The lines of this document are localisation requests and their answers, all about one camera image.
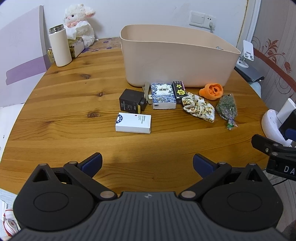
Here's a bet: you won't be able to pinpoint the beige plastic storage basket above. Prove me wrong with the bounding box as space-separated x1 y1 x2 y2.
120 24 241 87

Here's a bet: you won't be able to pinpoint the white appliance base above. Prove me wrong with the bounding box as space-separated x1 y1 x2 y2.
261 98 295 147

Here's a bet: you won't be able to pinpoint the orange cloth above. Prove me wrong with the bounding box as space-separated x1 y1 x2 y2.
199 83 224 100

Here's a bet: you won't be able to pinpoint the black small box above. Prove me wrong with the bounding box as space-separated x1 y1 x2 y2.
119 89 147 114

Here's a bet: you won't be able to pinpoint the white phone stand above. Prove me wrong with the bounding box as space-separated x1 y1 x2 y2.
236 40 254 68

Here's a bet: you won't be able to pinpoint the floral white yellow scrunchie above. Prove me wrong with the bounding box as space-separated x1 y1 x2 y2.
182 92 215 123

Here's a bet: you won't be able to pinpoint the red white headphones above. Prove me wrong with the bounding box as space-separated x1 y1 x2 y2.
3 209 20 237

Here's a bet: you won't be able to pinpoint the white plush lamb toy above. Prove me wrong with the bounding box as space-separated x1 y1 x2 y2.
64 4 95 48

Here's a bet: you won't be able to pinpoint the white box blue logo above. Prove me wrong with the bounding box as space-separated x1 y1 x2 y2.
115 113 152 134

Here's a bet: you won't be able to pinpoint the dried lavender sachet bag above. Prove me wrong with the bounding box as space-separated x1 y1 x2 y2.
216 94 238 130

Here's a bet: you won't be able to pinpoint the purple white board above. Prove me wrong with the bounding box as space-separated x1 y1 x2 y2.
1 6 51 107

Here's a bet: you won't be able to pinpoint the grey laptop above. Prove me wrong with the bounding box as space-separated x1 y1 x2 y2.
234 64 264 82

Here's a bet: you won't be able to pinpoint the tissue box with tissue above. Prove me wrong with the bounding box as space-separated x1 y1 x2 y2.
64 21 89 58

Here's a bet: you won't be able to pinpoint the black box yellow stars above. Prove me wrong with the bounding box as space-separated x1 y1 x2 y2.
172 81 187 104

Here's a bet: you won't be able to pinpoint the blue white patterned tissue pack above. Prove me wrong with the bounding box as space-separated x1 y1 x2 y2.
151 83 177 109

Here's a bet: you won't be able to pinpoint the beige hair clip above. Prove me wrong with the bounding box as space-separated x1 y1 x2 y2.
142 82 152 105

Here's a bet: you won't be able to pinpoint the white wall switch socket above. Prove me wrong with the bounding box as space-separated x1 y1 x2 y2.
189 11 216 30

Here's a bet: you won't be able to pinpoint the cream thermos bottle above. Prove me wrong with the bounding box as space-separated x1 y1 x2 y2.
49 24 72 67

